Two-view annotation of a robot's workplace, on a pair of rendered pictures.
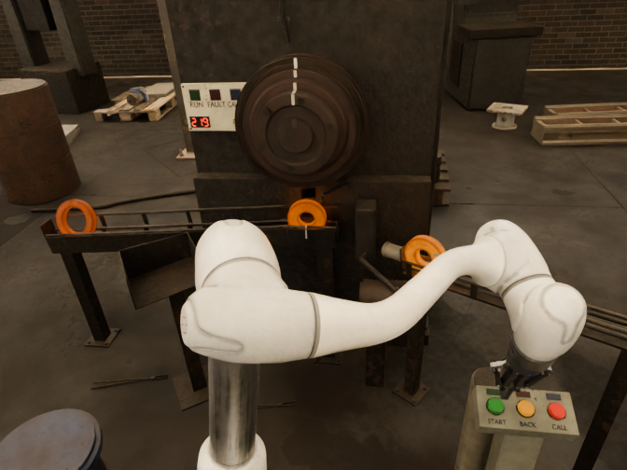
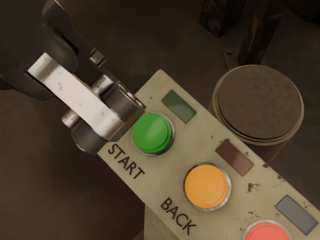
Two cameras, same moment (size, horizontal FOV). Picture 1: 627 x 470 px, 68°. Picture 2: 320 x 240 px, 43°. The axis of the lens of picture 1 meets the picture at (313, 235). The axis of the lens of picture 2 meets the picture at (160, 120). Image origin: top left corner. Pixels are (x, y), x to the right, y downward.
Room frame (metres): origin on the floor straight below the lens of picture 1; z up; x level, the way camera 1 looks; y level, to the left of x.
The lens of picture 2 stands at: (0.65, -0.54, 0.98)
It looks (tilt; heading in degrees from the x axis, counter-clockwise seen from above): 64 degrees down; 31
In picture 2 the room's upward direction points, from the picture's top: 5 degrees clockwise
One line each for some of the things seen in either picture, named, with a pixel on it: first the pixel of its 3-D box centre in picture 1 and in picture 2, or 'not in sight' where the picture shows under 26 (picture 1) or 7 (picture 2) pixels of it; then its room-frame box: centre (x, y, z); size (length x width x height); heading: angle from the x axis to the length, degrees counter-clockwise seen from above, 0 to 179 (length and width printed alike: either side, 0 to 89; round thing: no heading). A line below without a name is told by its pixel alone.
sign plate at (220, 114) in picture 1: (217, 107); not in sight; (1.78, 0.34, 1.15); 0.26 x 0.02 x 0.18; 80
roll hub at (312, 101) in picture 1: (296, 134); not in sight; (1.52, 0.04, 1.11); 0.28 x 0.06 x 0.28; 80
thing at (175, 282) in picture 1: (178, 326); not in sight; (1.43, 0.57, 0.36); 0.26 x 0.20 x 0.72; 115
